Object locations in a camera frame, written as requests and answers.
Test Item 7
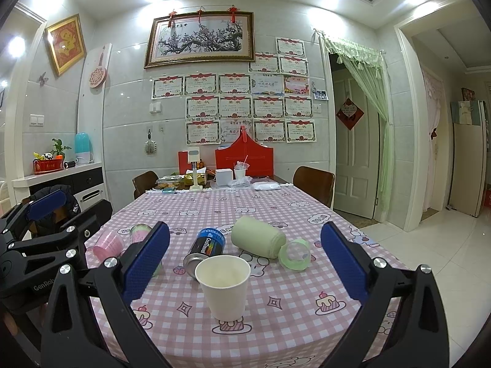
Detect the clear cup with green lining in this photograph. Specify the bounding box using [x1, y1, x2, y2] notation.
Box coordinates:
[130, 223, 164, 278]

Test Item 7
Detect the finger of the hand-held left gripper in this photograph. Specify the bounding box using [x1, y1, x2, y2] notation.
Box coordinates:
[0, 188, 70, 244]
[6, 198, 114, 273]

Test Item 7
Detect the dark cloth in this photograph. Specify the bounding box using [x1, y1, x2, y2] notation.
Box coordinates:
[36, 185, 80, 219]

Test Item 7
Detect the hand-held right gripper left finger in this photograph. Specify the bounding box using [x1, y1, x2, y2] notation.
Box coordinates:
[40, 221, 171, 368]

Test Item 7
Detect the small red box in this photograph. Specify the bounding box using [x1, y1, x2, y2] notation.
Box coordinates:
[177, 151, 198, 171]

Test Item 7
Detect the light blue humidifier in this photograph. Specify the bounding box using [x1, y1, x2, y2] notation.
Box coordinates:
[75, 133, 91, 165]

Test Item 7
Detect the plastic cup with straws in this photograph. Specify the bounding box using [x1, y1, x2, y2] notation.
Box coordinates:
[234, 155, 250, 181]

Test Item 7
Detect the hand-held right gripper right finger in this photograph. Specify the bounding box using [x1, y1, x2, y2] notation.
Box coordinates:
[320, 221, 466, 368]

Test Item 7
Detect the clear green plastic cup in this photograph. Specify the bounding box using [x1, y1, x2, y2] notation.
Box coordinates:
[278, 238, 311, 273]

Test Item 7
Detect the white paper cup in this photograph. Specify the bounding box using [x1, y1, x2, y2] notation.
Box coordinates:
[194, 255, 251, 322]

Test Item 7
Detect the red tray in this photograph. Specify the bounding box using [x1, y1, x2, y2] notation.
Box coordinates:
[33, 159, 65, 176]

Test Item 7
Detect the red heart door ornament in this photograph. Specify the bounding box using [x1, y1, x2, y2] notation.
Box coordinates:
[336, 98, 365, 131]

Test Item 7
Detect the tray of snacks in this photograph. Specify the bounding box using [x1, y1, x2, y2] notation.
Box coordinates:
[153, 174, 188, 192]

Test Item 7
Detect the door mat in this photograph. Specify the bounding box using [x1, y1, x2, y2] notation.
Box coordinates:
[351, 217, 378, 231]

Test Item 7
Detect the pink checked tablecloth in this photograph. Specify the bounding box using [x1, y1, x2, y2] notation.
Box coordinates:
[82, 184, 413, 368]

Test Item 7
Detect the brown wooden chair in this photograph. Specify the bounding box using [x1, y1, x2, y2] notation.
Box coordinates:
[132, 171, 160, 200]
[292, 166, 335, 209]

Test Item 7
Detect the white device on stand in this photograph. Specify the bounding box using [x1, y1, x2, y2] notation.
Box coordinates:
[187, 149, 204, 191]

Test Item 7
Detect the pale green bottle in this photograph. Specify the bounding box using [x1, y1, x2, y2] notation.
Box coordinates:
[230, 216, 287, 259]

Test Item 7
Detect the green lace curtain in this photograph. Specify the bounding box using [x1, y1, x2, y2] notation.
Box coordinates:
[321, 34, 396, 225]

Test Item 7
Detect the pink plastic cup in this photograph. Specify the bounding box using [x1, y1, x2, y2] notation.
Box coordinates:
[93, 229, 125, 261]

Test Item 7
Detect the gold framed red picture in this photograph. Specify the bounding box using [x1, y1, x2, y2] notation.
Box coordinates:
[45, 14, 87, 77]

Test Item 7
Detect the framed plum blossom painting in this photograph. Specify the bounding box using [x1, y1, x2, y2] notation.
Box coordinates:
[144, 11, 256, 69]

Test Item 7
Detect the blue and black can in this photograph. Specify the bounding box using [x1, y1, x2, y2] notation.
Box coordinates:
[183, 227, 227, 278]

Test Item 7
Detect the white and black cabinet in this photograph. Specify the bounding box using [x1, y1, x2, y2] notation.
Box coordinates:
[11, 162, 106, 215]

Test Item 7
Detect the white panel door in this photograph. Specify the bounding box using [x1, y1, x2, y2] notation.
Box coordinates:
[332, 67, 380, 219]

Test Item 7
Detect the group of award certificates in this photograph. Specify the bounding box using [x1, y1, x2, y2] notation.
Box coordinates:
[151, 37, 316, 144]

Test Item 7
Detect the pink fan wall ornament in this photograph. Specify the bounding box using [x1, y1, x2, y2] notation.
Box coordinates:
[89, 45, 108, 89]

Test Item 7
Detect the large red box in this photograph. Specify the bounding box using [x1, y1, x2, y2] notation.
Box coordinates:
[215, 126, 275, 181]

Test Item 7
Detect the small potted plant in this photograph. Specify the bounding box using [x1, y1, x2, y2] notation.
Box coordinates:
[51, 139, 72, 159]

